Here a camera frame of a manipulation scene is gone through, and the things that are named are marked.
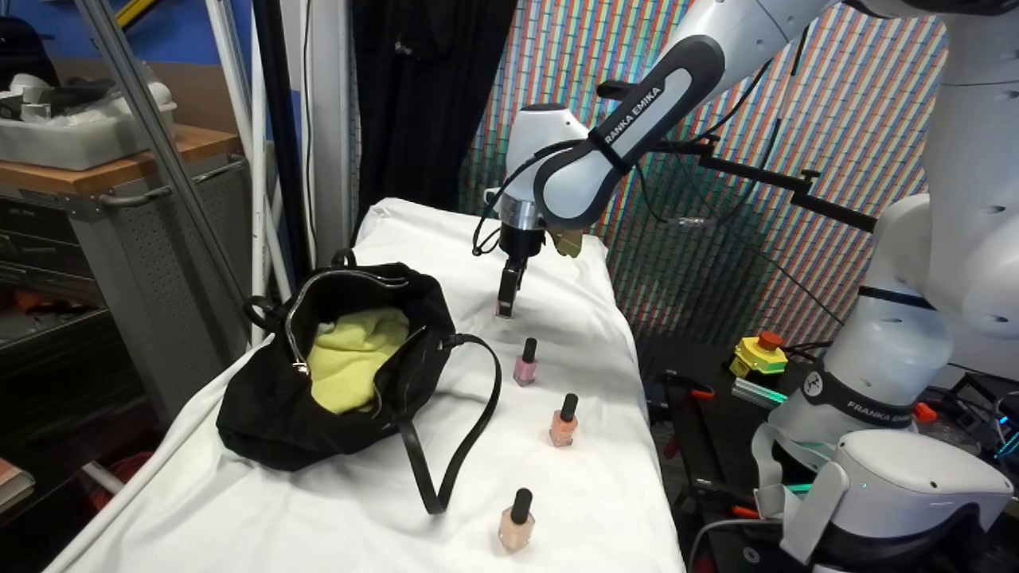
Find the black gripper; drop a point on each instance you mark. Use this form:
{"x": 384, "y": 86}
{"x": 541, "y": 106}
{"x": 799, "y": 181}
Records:
{"x": 525, "y": 243}

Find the pink nail polish bottle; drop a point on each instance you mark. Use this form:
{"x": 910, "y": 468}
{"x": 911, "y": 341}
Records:
{"x": 527, "y": 371}

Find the peach nail polish bottle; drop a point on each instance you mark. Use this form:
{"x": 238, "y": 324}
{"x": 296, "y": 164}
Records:
{"x": 564, "y": 431}

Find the beige nail polish bottle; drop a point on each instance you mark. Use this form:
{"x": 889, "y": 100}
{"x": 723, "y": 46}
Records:
{"x": 514, "y": 529}

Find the yellow cloth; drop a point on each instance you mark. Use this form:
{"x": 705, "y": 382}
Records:
{"x": 351, "y": 366}

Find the black clamp with orange tip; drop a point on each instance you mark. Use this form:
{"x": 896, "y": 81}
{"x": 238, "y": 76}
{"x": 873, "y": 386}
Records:
{"x": 924, "y": 415}
{"x": 690, "y": 388}

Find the black curtain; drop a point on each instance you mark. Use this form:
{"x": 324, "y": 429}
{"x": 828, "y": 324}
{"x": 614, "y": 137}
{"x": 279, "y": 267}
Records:
{"x": 424, "y": 96}

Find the yellow red emergency stop button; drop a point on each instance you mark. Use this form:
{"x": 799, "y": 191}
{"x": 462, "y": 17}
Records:
{"x": 759, "y": 357}

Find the black metal pole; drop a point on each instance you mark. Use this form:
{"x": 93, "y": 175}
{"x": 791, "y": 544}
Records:
{"x": 276, "y": 129}

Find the white table cloth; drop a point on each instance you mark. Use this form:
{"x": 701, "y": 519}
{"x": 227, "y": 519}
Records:
{"x": 321, "y": 519}

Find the white metal pole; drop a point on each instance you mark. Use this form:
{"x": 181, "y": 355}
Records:
{"x": 242, "y": 106}

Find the grey cabinet with wooden top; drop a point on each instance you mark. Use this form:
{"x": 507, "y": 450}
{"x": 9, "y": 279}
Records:
{"x": 162, "y": 276}

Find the grey aluminium pole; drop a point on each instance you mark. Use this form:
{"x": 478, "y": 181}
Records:
{"x": 162, "y": 148}

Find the colourful striped mesh screen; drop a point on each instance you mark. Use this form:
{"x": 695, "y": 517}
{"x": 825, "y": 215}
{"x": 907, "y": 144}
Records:
{"x": 892, "y": 116}

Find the white plastic bin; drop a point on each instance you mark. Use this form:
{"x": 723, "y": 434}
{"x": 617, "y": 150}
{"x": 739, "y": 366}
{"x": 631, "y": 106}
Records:
{"x": 75, "y": 144}

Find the tan wrist camera block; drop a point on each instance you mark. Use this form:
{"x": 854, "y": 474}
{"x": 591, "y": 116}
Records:
{"x": 569, "y": 243}

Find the black stereo camera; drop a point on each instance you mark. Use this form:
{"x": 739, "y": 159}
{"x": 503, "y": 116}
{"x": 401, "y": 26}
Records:
{"x": 614, "y": 90}

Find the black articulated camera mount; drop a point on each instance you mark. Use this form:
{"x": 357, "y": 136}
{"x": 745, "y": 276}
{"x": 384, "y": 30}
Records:
{"x": 791, "y": 181}

